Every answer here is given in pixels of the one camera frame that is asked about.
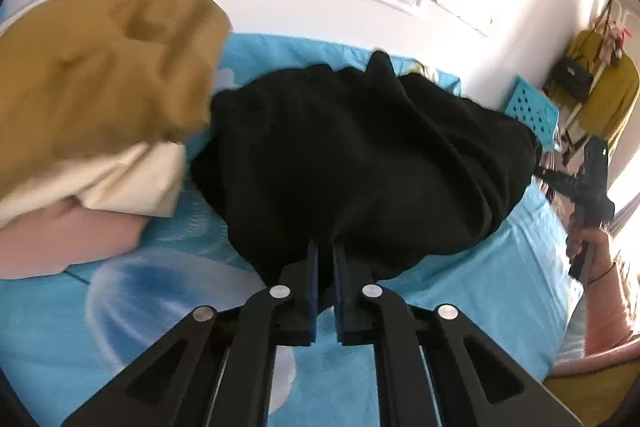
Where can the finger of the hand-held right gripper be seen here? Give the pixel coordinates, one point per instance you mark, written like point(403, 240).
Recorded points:
point(555, 179)

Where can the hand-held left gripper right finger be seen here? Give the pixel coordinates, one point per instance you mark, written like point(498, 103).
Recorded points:
point(339, 292)

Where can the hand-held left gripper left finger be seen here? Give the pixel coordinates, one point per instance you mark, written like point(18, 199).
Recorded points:
point(312, 287)

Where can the black garment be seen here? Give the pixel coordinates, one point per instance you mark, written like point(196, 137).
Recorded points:
point(360, 157)

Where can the person's right forearm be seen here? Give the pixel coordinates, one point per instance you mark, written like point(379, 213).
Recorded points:
point(610, 322)

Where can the white clothes rack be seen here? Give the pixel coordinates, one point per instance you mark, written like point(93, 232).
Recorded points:
point(607, 22)

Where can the person's right hand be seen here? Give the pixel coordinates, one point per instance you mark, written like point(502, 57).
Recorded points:
point(597, 247)

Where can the teal perforated plastic basket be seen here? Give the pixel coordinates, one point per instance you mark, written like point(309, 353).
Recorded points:
point(530, 109)

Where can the hanging mustard garment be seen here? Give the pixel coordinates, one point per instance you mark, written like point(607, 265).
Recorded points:
point(612, 102)

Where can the black handbag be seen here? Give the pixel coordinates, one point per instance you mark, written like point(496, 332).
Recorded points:
point(572, 79)

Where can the person's mustard clothing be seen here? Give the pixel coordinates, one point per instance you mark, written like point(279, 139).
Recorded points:
point(595, 397)

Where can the cream cloth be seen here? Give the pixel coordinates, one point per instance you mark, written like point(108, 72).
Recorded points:
point(130, 182)

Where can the blue printed bed sheet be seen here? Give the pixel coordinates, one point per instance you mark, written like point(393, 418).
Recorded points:
point(100, 307)

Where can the pink cloth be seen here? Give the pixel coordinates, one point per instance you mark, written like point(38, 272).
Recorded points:
point(65, 237)

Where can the mustard yellow garment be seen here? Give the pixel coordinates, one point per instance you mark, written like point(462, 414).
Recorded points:
point(100, 72)

